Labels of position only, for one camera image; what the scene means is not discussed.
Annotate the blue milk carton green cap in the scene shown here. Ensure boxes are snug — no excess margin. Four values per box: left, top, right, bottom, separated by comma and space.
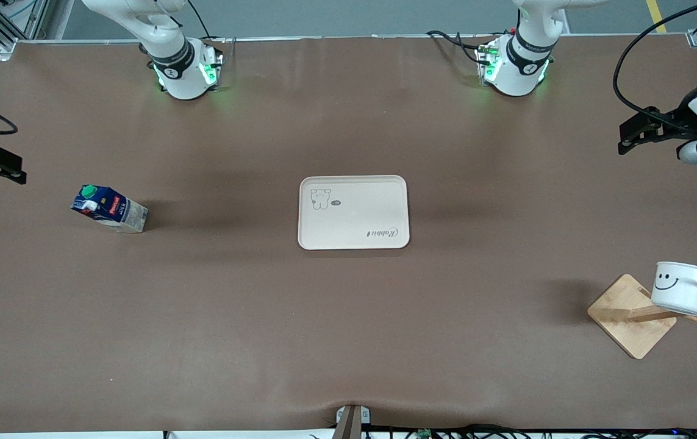
71, 185, 148, 234

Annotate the wooden cup rack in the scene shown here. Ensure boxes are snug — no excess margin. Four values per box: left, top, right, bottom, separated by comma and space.
587, 273, 697, 360

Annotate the black base cable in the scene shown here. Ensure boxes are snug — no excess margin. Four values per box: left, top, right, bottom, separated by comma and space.
186, 0, 228, 45
426, 30, 484, 65

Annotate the black right base cable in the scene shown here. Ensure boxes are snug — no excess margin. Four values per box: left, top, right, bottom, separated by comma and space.
186, 0, 228, 45

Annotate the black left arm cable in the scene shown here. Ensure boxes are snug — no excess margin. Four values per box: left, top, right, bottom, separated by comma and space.
613, 0, 697, 123

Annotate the beige plastic tray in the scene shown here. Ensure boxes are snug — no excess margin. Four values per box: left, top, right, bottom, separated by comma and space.
298, 176, 410, 251

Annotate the black left base cable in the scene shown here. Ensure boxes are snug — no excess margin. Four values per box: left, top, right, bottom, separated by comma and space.
426, 30, 484, 65

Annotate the white smiley mug black handle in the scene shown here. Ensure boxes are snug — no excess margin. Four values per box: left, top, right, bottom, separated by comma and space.
651, 262, 697, 316

